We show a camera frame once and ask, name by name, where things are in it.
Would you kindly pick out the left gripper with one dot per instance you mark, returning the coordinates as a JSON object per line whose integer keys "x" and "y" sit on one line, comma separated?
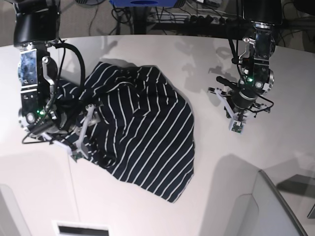
{"x": 248, "y": 103}

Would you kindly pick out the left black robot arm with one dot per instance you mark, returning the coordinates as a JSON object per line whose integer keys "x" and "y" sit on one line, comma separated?
{"x": 256, "y": 77}

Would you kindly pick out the blue bin under table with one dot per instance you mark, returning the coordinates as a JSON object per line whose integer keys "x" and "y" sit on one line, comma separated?
{"x": 143, "y": 3}

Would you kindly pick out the black power strip red light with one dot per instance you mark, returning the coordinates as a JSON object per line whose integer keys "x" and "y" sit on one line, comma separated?
{"x": 209, "y": 20}

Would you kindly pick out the white slotted panel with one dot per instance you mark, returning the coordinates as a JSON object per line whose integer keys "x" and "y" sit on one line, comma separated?
{"x": 67, "y": 228}

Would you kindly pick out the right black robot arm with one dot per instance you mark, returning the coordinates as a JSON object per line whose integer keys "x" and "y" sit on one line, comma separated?
{"x": 52, "y": 110}

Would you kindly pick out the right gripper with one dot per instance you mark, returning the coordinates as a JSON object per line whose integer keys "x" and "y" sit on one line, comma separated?
{"x": 74, "y": 120}

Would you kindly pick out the navy white striped t-shirt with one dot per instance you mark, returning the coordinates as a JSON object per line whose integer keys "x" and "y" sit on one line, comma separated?
{"x": 145, "y": 132}

